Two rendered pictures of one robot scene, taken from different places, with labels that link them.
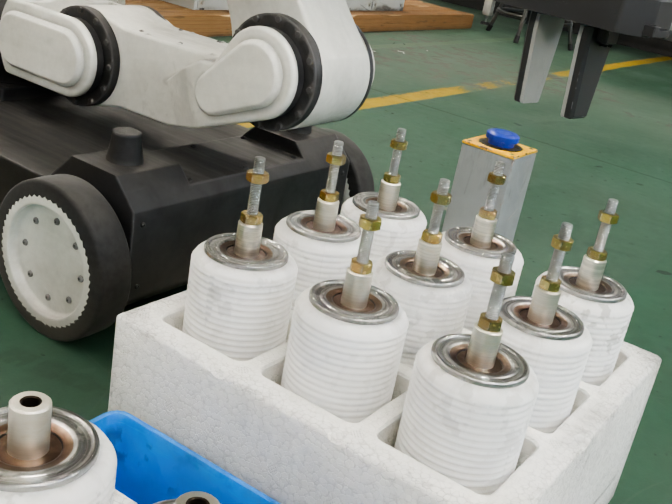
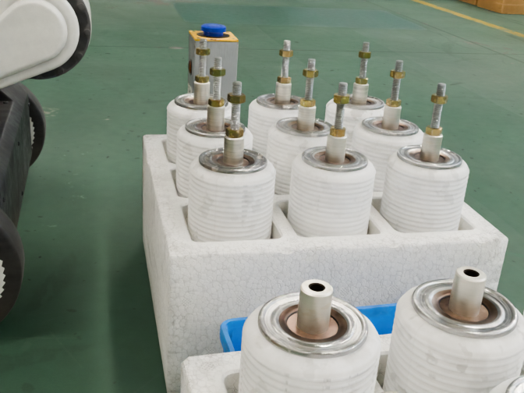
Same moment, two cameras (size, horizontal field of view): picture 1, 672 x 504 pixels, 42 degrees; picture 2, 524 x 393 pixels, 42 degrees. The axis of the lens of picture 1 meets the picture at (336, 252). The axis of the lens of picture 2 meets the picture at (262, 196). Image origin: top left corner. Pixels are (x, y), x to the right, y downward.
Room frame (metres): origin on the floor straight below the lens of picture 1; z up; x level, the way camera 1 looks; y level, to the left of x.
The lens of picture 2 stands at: (0.21, 0.57, 0.51)
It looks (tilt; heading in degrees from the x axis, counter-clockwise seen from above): 23 degrees down; 314
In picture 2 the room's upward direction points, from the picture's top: 4 degrees clockwise
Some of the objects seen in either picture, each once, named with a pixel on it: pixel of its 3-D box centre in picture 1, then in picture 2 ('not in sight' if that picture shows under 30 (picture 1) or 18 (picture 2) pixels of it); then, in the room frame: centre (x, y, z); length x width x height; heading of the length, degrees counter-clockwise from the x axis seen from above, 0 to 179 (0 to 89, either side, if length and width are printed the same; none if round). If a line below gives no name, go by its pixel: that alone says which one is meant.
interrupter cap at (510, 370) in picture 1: (479, 361); (429, 157); (0.60, -0.12, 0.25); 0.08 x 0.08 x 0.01
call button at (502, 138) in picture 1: (501, 140); (213, 31); (1.05, -0.17, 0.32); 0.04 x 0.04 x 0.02
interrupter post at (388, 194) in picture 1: (388, 195); (201, 93); (0.92, -0.04, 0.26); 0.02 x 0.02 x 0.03
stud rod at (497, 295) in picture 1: (495, 301); (436, 115); (0.60, -0.12, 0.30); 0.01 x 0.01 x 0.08
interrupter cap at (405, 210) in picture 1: (386, 206); (201, 102); (0.92, -0.04, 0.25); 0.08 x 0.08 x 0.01
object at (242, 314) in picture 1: (233, 341); (228, 235); (0.72, 0.08, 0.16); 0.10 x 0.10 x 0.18
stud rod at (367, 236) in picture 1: (365, 245); (339, 116); (0.66, -0.02, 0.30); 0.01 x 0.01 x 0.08
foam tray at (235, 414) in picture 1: (390, 415); (295, 238); (0.76, -0.08, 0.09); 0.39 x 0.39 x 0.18; 58
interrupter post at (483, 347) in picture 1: (483, 346); (430, 146); (0.60, -0.12, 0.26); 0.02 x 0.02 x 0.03
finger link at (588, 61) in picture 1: (591, 72); not in sight; (0.58, -0.14, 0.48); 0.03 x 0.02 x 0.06; 139
